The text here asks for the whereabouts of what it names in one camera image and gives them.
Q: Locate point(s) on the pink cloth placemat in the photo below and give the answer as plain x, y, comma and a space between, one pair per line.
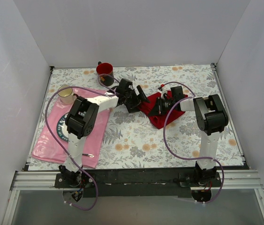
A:
47, 149

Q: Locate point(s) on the silver fork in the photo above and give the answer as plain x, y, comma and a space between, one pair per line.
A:
88, 155

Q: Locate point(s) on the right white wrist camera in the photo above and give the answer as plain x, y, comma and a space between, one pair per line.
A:
162, 91

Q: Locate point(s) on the floral tablecloth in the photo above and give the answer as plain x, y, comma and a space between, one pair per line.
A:
130, 140

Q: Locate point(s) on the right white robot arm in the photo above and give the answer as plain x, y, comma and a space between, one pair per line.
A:
211, 118

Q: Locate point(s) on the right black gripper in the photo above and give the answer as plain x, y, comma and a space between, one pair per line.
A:
159, 106

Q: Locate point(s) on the black mounting base plate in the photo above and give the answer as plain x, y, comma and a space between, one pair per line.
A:
145, 182

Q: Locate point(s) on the aluminium frame rail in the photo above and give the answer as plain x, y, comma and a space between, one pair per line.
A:
234, 179

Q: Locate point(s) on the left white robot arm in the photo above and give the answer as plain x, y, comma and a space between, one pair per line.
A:
81, 119

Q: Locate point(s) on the black red mug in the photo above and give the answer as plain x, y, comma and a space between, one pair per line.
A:
105, 72

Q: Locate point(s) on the red cloth napkin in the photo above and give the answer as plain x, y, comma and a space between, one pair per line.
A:
158, 120

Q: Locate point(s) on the cream enamel mug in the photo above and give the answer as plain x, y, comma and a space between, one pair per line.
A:
67, 95

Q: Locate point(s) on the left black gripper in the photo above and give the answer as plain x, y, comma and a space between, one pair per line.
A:
134, 100

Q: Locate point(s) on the white plate teal rim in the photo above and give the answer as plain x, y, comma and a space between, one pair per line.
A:
61, 128

